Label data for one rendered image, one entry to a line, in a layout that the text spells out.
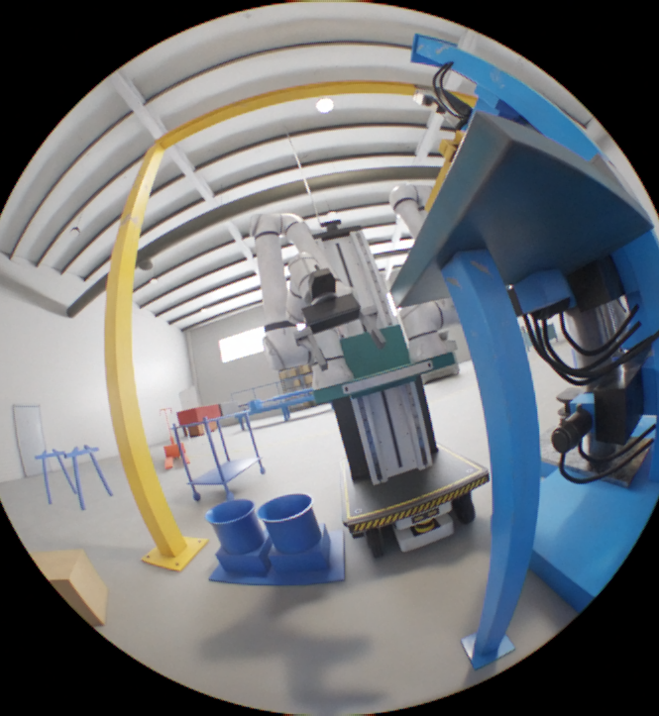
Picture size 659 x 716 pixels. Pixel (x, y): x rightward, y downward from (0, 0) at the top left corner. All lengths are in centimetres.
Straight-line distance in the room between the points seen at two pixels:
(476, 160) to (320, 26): 622
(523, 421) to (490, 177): 27
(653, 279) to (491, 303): 90
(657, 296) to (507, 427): 92
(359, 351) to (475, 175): 101
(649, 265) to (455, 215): 95
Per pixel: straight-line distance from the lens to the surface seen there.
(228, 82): 649
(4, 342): 1010
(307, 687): 98
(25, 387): 992
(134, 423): 166
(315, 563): 127
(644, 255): 112
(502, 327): 32
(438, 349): 107
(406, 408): 123
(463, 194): 25
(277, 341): 93
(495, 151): 22
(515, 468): 35
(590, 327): 126
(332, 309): 53
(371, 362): 114
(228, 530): 129
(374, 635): 102
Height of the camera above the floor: 90
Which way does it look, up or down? 7 degrees up
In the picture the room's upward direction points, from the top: 15 degrees counter-clockwise
